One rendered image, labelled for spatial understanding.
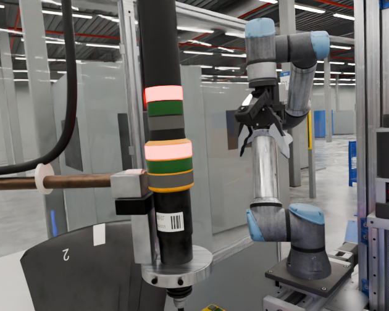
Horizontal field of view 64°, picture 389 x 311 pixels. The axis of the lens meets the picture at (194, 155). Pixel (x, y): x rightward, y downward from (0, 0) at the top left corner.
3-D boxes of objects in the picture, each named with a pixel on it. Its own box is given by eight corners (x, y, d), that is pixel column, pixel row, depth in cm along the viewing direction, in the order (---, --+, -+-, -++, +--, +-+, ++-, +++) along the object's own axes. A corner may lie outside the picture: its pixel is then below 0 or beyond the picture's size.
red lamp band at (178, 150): (138, 160, 28) (137, 147, 28) (154, 155, 32) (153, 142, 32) (186, 158, 27) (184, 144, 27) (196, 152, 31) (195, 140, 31)
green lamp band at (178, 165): (139, 174, 28) (138, 161, 28) (155, 167, 32) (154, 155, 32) (187, 173, 27) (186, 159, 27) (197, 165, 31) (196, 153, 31)
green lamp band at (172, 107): (142, 116, 28) (141, 102, 28) (154, 116, 31) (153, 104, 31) (178, 113, 27) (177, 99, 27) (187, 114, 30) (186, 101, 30)
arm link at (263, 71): (265, 60, 76) (239, 66, 82) (266, 79, 77) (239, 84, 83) (281, 63, 81) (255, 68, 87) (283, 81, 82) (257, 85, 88)
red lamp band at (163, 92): (141, 102, 28) (139, 87, 28) (153, 103, 31) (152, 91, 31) (177, 98, 27) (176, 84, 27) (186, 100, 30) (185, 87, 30)
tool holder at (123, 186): (108, 286, 28) (98, 179, 27) (138, 253, 35) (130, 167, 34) (207, 290, 27) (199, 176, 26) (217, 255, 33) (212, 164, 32)
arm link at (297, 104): (310, 133, 125) (333, 51, 81) (281, 135, 128) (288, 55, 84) (307, 108, 130) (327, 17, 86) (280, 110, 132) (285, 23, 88)
